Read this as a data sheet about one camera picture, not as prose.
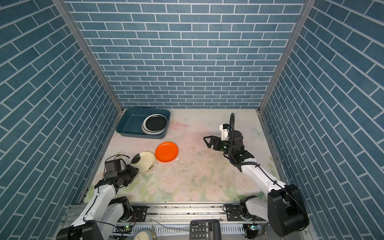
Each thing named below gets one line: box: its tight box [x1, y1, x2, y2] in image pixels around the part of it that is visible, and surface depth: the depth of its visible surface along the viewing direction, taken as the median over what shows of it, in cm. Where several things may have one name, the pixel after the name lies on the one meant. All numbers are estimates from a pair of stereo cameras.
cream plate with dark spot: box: [131, 150, 157, 174], surface depth 93 cm
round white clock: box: [133, 229, 153, 240], surface depth 66 cm
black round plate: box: [141, 113, 168, 135], surface depth 107 cm
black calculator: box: [189, 219, 222, 240], surface depth 69 cm
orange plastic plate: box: [155, 141, 179, 163], surface depth 98 cm
